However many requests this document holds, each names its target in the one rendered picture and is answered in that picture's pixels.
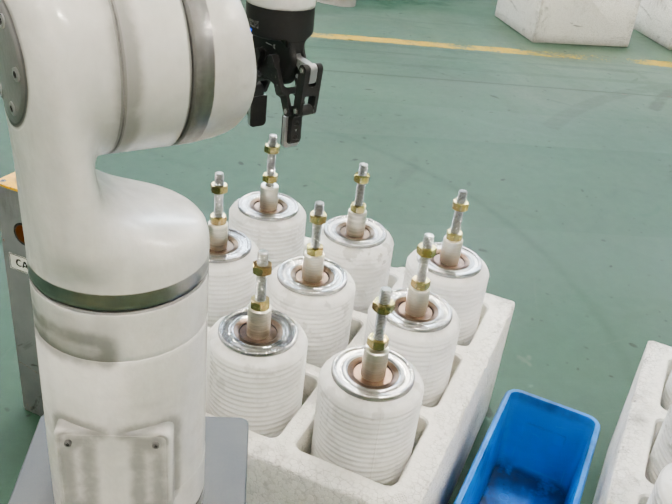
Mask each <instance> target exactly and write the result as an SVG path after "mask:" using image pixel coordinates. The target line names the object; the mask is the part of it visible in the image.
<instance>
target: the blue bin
mask: <svg viewBox="0 0 672 504"><path fill-rule="evenodd" d="M599 432H600V424H599V422H598V421H597V420H596V419H595V418H594V417H592V416H590V415H588V414H586V413H583V412H580V411H577V410H575V409H572V408H569V407H566V406H564V405H561V404H558V403H556V402H553V401H550V400H547V399H545V398H542V397H539V396H536V395H534V394H531V393H528V392H525V391H523V390H519V389H512V390H509V391H507V392H506V393H505V395H504V397H503V399H502V401H501V403H500V406H499V408H498V410H497V412H496V414H495V416H494V418H493V421H492V423H491V425H490V427H489V429H488V431H487V433H486V436H485V438H484V440H483V442H482V444H481V446H480V448H479V450H478V453H477V455H476V457H475V459H474V461H473V463H472V465H471V468H470V470H469V472H468V474H467V476H466V478H465V480H464V482H463V485H462V487H461V489H460V491H459V493H458V495H457V497H456V500H455V502H454V504H580V501H581V497H582V493H583V490H584V486H585V483H586V479H587V475H588V472H589V468H590V464H591V461H592V457H593V454H594V450H595V446H596V443H597V439H598V435H599Z"/></svg>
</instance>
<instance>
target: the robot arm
mask: <svg viewBox="0 0 672 504"><path fill-rule="evenodd" d="M316 1H317V2H321V3H324V4H329V5H334V6H340V7H354V6H356V0H246V13H245V11H244V9H243V6H242V4H241V1H240V0H0V96H1V98H3V103H4V108H5V113H6V119H7V124H8V129H9V135H10V141H11V147H12V153H13V159H14V166H15V174H16V182H17V190H18V198H19V205H20V213H21V220H22V227H23V233H24V241H25V249H26V259H27V268H28V275H29V281H30V290H31V299H32V307H33V316H34V317H33V319H34V328H35V337H36V346H37V354H38V363H39V372H40V381H41V390H42V399H43V408H44V417H45V426H46V435H47V444H48V453H49V461H50V468H51V477H52V485H53V494H54V503H55V504H202V501H203V495H204V478H205V417H206V368H207V320H208V286H209V247H210V239H209V229H208V225H207V222H206V219H205V217H204V215H203V213H202V212H201V211H200V210H199V208H198V207H197V206H196V205H195V204H194V203H193V202H191V201H190V200H189V199H187V198H186V197H184V196H182V195H180V194H178V193H176V192H174V191H172V190H170V189H167V188H164V187H161V186H158V185H155V184H151V183H147V182H142V181H137V180H132V179H127V178H122V177H118V176H114V175H110V174H107V173H104V172H102V171H99V170H97V169H95V163H96V159H97V157H98V156H100V155H104V154H113V153H120V152H128V151H135V150H143V149H151V148H158V147H166V146H174V145H181V144H187V143H192V142H196V141H200V140H204V139H208V138H212V137H215V136H218V135H221V134H224V133H226V132H228V131H229V130H231V129H232V128H234V127H235V126H236V125H237V124H238V123H239V122H240V121H241V120H242V119H243V118H244V116H245V115H246V114H248V124H249V125H250V126H252V127H256V126H262V125H264V124H265V122H266V109H267V95H266V94H264V92H266V91H267V89H268V87H269V85H270V82H272V83H273V84H274V88H275V93H276V95H277V96H279V97H280V99H281V104H282V109H283V113H284V115H282V128H281V142H280V143H281V145H282V146H284V147H285V148H288V147H292V146H296V145H298V143H299V141H300V138H301V127H302V117H303V116H306V115H311V114H315V113H316V110H317V104H318V98H319V92H320V87H321V81H322V75H323V65H322V64H321V63H320V62H319V63H311V62H310V61H308V60H307V59H306V53H305V42H306V40H307V39H308V38H309V37H310V36H311V35H312V34H313V30H314V19H315V7H316ZM294 80H295V86H294V87H285V86H284V84H290V83H292V82H293V81H294ZM290 94H293V95H294V96H295V99H294V105H291V102H290V97H289V95H290ZM308 96H309V98H308V104H305V98H306V97H308Z"/></svg>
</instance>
